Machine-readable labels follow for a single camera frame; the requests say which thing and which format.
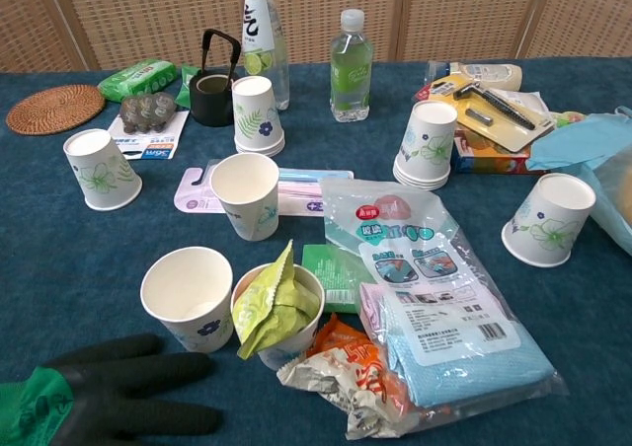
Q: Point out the white floral paper cup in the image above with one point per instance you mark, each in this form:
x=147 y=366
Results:
x=247 y=194
x=548 y=224
x=190 y=313
x=101 y=172

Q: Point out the paper cup holding wrappers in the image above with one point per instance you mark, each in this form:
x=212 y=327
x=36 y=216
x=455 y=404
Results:
x=296 y=340

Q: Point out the pastel toothbrush pack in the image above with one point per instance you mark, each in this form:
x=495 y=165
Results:
x=301 y=199

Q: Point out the green flat sachet with barcode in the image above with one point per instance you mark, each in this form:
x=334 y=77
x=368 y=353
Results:
x=336 y=278

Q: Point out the stack of floral paper cups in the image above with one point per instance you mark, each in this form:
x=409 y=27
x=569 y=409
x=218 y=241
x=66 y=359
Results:
x=258 y=120
x=427 y=145

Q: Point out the light green crumpled wrapper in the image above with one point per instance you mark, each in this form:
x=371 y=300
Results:
x=269 y=308

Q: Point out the small green-label water bottle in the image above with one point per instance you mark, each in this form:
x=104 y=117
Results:
x=350 y=81

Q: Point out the black tape roll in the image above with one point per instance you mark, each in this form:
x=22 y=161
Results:
x=212 y=103

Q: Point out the blue cleaning cloth pack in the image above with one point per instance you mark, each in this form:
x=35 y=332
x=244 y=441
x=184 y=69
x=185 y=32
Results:
x=434 y=308

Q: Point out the red and white packet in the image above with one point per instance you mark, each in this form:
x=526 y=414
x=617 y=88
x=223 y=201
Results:
x=425 y=92

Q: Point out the crumpled orange snack wrapper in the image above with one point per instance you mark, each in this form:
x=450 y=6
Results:
x=355 y=382

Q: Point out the small green sachet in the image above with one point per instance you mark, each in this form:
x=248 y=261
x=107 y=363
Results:
x=186 y=88

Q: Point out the tall clear black-capped bottle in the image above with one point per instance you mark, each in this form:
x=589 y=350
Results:
x=259 y=36

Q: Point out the orange and blue box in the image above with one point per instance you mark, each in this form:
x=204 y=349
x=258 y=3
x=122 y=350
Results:
x=494 y=162

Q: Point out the yellow razor blister pack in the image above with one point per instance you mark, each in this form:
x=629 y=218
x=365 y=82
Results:
x=498 y=120

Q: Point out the green wet wipes pack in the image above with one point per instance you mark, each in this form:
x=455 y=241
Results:
x=138 y=80

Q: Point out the woven bamboo folding screen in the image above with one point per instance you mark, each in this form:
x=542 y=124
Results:
x=444 y=17

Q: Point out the white plastic pouch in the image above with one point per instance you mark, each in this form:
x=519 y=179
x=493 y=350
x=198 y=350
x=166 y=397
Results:
x=533 y=103

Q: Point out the small green snack pack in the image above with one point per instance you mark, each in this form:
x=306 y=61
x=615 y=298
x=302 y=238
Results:
x=568 y=118

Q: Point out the black and green work glove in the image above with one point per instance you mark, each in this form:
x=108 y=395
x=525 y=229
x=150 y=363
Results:
x=113 y=392

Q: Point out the blue sponge bag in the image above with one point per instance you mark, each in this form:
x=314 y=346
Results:
x=582 y=142

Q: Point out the round woven rattan coaster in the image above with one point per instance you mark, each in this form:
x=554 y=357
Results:
x=54 y=109

